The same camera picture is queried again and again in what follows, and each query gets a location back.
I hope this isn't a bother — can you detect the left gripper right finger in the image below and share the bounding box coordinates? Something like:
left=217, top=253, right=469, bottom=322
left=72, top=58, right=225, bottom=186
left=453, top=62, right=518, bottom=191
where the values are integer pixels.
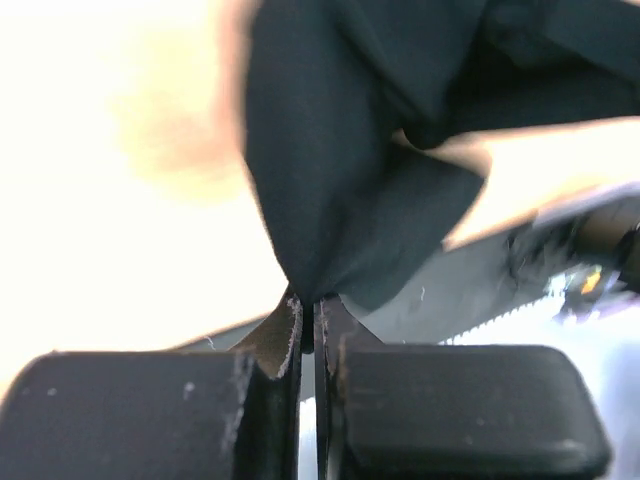
left=314, top=298, right=612, bottom=479

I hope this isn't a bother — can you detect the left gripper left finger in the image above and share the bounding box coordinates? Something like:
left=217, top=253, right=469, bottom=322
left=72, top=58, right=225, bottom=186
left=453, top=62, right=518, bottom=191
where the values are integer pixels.
left=1, top=294, right=303, bottom=479

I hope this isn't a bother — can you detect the black t shirt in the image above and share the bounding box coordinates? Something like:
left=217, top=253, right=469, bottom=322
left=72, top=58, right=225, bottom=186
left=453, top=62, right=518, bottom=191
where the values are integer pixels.
left=245, top=1, right=639, bottom=308

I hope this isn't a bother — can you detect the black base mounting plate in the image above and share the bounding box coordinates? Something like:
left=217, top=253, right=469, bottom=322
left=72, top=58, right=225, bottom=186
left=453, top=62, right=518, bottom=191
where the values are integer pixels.
left=174, top=182, right=640, bottom=351

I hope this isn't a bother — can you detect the slotted grey cable duct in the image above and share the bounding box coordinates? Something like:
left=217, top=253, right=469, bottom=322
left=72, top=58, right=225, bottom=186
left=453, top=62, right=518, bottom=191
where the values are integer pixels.
left=440, top=291, right=566, bottom=345

